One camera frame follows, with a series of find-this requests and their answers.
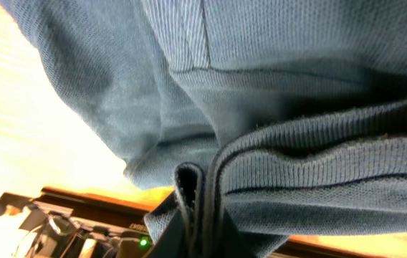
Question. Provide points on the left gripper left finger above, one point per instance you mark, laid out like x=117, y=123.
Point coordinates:
x=166, y=228

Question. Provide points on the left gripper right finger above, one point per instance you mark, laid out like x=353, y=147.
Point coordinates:
x=231, y=244

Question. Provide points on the blue t-shirt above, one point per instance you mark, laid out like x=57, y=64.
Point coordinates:
x=290, y=116

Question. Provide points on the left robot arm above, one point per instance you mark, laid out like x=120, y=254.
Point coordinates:
x=57, y=226

